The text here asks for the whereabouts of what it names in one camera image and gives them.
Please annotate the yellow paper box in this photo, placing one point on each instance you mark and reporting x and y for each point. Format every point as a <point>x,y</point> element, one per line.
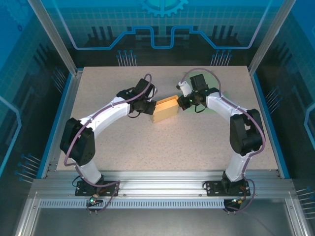
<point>166,109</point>

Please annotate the green paper box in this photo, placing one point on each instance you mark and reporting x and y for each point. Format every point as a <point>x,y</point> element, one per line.
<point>190,111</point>

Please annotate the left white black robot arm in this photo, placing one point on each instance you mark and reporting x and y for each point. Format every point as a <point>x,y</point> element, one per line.
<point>108,113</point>

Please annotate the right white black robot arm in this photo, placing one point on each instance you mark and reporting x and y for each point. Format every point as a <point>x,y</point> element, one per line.
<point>219,107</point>

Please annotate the blue table edge strip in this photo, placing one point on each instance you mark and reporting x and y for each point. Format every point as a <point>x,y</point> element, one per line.
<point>260,98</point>
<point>61,110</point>

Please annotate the grey metal bottom plate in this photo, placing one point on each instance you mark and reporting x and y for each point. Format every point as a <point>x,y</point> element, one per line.
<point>160,223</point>

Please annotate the wide aluminium frame rail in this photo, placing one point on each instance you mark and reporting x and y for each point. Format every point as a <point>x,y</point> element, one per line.
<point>160,184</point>

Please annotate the aluminium corner post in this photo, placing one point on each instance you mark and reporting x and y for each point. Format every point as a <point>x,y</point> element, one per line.
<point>54,37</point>
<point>270,37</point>

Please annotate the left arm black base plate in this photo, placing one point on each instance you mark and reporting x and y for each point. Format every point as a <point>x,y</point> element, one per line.
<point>81,190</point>

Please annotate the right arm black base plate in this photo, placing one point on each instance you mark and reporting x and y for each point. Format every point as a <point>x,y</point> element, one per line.
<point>214,189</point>

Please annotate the narrow aluminium frame rail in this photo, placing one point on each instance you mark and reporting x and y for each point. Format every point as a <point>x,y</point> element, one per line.
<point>27,218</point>
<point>296,218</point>

